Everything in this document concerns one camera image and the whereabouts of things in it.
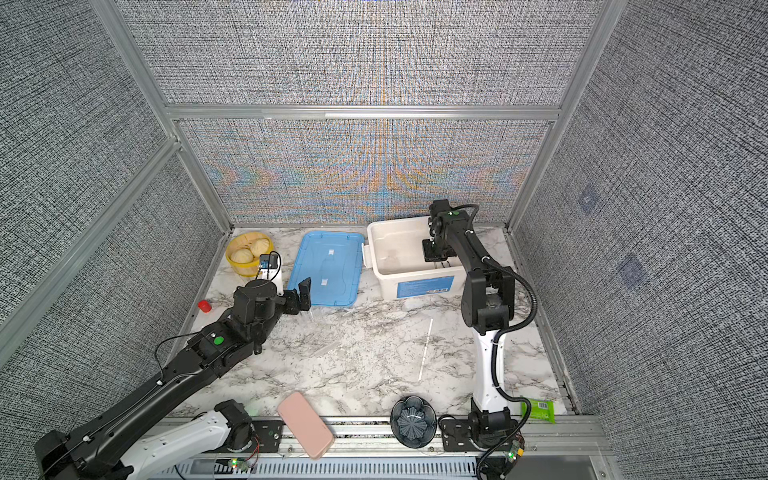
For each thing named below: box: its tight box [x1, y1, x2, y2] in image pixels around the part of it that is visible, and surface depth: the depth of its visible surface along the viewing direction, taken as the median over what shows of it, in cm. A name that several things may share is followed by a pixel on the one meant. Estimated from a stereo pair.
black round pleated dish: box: [390, 395, 437, 449], surface depth 76 cm
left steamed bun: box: [230, 248, 255, 264], surface depth 106 cm
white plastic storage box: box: [361, 216, 467, 300], surface depth 99 cm
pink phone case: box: [277, 391, 335, 460], surface depth 75 cm
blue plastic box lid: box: [288, 231, 365, 307], surface depth 111 cm
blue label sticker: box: [397, 276, 455, 298], surface depth 94 cm
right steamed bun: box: [250, 237, 271, 257], surface depth 108 cm
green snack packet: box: [521, 398, 557, 424], surface depth 78 cm
